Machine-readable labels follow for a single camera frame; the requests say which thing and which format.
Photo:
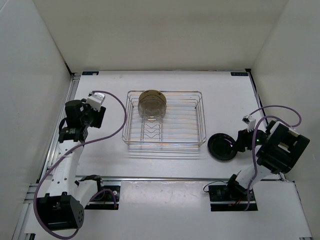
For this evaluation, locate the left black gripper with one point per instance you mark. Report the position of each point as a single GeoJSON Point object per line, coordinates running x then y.
{"type": "Point", "coordinates": [99, 115]}

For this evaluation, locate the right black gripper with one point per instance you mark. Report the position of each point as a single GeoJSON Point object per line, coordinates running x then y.
{"type": "Point", "coordinates": [243, 140]}

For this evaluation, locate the black round plate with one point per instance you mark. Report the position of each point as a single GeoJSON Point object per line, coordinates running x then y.
{"type": "Point", "coordinates": [221, 147]}

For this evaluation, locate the clear plate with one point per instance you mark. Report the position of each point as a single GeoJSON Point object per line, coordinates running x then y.
{"type": "Point", "coordinates": [152, 106]}
{"type": "Point", "coordinates": [151, 109]}

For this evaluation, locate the beige round plate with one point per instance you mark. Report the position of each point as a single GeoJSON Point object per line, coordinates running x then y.
{"type": "Point", "coordinates": [152, 94]}

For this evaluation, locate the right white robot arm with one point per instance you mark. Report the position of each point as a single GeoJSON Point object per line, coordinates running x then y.
{"type": "Point", "coordinates": [280, 147]}

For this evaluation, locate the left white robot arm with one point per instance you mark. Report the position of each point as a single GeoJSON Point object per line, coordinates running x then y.
{"type": "Point", "coordinates": [62, 207]}

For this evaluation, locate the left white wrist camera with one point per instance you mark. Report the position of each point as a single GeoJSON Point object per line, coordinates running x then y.
{"type": "Point", "coordinates": [95, 100]}

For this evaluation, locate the metal rail bar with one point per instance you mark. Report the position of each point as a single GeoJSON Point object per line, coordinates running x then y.
{"type": "Point", "coordinates": [131, 178]}

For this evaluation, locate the chrome wire dish rack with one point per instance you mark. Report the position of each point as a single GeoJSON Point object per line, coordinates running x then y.
{"type": "Point", "coordinates": [183, 124]}

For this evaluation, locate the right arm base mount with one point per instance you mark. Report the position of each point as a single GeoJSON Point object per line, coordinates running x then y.
{"type": "Point", "coordinates": [222, 200]}

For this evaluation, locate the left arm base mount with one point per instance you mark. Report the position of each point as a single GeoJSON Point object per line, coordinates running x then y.
{"type": "Point", "coordinates": [105, 201]}

